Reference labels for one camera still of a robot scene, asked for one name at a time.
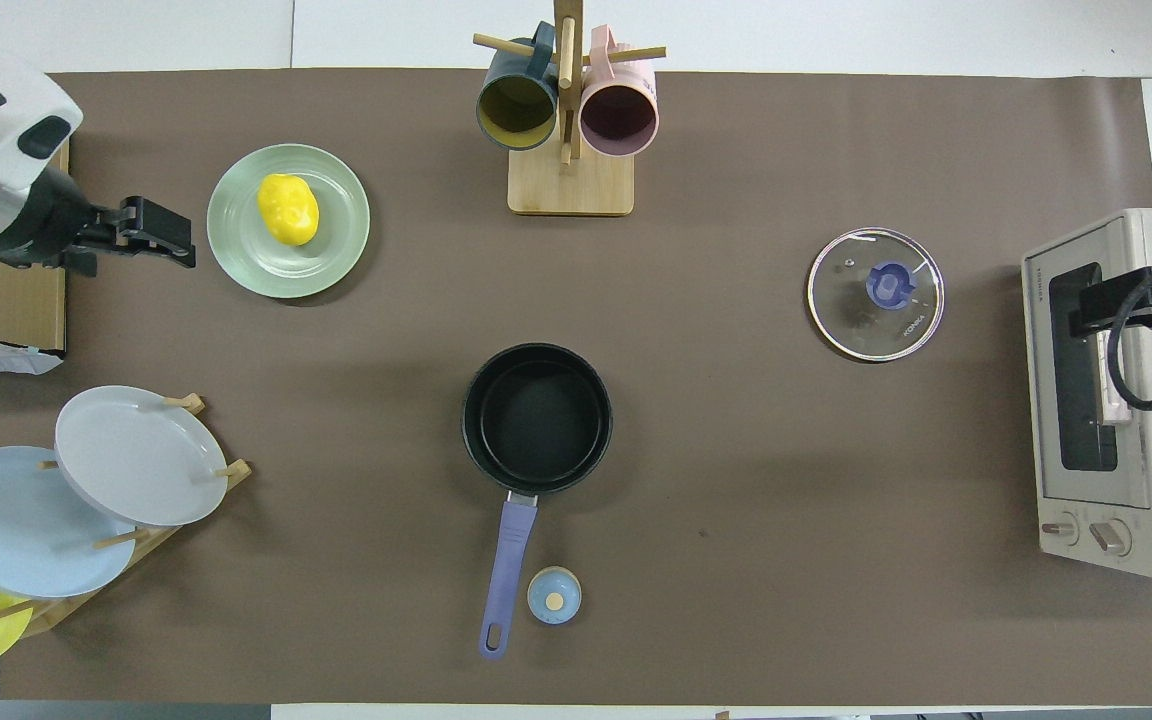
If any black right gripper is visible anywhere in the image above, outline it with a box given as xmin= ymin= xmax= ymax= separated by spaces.
xmin=1069 ymin=265 xmax=1152 ymax=343

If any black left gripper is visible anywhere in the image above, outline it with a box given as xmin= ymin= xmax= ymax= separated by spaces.
xmin=64 ymin=196 xmax=197 ymax=279

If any yellow potato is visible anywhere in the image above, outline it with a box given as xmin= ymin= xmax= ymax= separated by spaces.
xmin=257 ymin=173 xmax=321 ymax=247

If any glass lid purple knob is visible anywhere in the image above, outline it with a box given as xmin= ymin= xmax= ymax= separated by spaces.
xmin=806 ymin=227 xmax=946 ymax=362

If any pale green plate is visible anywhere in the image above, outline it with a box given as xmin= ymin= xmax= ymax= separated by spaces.
xmin=206 ymin=143 xmax=372 ymax=300

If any grey plate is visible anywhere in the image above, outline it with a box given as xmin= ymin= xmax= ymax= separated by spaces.
xmin=54 ymin=385 xmax=230 ymax=528

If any wooden plate rack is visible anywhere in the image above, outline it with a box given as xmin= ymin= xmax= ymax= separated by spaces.
xmin=0 ymin=392 xmax=253 ymax=641

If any light blue plate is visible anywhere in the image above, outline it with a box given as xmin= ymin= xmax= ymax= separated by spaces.
xmin=0 ymin=445 xmax=137 ymax=600

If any wooden shelf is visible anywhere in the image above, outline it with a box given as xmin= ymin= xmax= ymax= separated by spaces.
xmin=0 ymin=140 xmax=72 ymax=359

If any brown table mat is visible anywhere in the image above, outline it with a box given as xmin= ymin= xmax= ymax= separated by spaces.
xmin=0 ymin=68 xmax=1152 ymax=706

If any dark blue mug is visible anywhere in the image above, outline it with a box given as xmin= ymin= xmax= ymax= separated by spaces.
xmin=476 ymin=22 xmax=560 ymax=152

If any wooden mug tree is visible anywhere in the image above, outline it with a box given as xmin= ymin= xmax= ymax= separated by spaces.
xmin=473 ymin=0 xmax=667 ymax=217

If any pink mug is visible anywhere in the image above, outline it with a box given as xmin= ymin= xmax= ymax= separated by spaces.
xmin=579 ymin=25 xmax=660 ymax=158

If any small blue jar cork top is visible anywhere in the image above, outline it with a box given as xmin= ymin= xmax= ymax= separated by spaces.
xmin=526 ymin=566 xmax=583 ymax=626

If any black pot purple handle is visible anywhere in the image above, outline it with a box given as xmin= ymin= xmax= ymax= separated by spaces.
xmin=461 ymin=343 xmax=614 ymax=661

